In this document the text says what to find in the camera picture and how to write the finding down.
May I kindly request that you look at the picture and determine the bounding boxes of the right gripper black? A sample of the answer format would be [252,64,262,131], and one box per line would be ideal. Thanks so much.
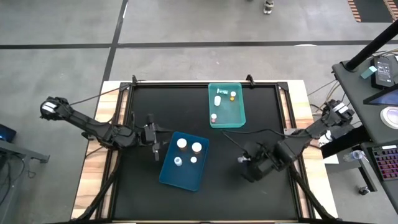
[241,141,281,184]

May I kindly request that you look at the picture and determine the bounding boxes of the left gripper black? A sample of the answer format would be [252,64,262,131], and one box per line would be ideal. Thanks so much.
[140,123,174,162]

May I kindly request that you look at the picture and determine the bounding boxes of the blue plastic bin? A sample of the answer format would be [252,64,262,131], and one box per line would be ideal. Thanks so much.
[159,131,210,192]

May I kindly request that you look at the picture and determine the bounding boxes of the teal plastic bin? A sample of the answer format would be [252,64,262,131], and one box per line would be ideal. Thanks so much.
[207,82,247,129]

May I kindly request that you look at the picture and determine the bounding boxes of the clear plastic water bottle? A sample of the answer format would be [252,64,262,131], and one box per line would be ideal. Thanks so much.
[343,149,366,163]

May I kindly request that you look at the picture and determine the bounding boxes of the dark grey desk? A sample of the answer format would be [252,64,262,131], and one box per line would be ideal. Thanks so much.
[331,52,398,212]

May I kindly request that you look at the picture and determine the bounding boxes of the black computer keyboard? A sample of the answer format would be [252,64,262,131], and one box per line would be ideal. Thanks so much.
[371,145,398,182]

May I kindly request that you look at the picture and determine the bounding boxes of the grey side desk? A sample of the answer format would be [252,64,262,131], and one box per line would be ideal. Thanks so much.
[0,139,51,224]

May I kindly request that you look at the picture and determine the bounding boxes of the white round disc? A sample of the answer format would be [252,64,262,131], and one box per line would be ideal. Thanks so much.
[379,106,398,130]

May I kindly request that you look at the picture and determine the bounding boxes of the blue lit screen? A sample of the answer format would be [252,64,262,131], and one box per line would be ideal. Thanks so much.
[363,88,398,107]

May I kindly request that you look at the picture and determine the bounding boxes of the dark blue lit device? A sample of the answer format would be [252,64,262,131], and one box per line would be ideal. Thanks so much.
[0,123,17,144]

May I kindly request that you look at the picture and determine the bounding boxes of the black flat device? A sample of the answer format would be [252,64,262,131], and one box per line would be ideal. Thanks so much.
[371,55,398,90]

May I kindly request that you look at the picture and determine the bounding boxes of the black pole stand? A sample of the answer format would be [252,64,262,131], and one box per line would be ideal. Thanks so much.
[345,20,398,72]

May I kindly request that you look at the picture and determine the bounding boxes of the black mat orange stripes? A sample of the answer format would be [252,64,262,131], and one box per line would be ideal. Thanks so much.
[347,0,398,23]

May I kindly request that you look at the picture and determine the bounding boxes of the black table cable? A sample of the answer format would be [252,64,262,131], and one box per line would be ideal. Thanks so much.
[220,128,287,147]

